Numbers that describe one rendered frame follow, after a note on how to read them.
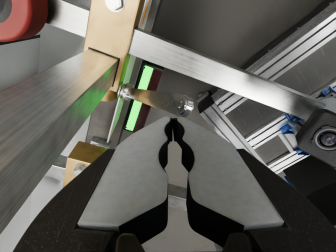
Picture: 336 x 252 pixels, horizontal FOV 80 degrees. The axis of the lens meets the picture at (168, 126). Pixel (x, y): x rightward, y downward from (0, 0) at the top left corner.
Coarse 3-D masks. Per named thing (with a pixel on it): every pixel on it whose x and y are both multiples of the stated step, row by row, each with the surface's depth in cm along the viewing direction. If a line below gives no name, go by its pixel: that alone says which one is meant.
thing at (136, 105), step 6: (144, 72) 42; (150, 72) 42; (144, 78) 43; (144, 84) 43; (138, 102) 45; (132, 108) 46; (138, 108) 46; (132, 114) 47; (132, 120) 48; (126, 126) 48; (132, 126) 48
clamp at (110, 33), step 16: (96, 0) 22; (128, 0) 22; (144, 0) 25; (96, 16) 22; (112, 16) 22; (128, 16) 22; (96, 32) 23; (112, 32) 23; (128, 32) 23; (96, 48) 24; (112, 48) 24; (128, 48) 25; (112, 96) 28
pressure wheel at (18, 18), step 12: (0, 0) 19; (12, 0) 18; (24, 0) 18; (36, 0) 19; (0, 12) 19; (12, 12) 19; (24, 12) 19; (36, 12) 20; (0, 24) 19; (12, 24) 19; (24, 24) 19; (36, 24) 21; (0, 36) 20; (12, 36) 20; (24, 36) 21
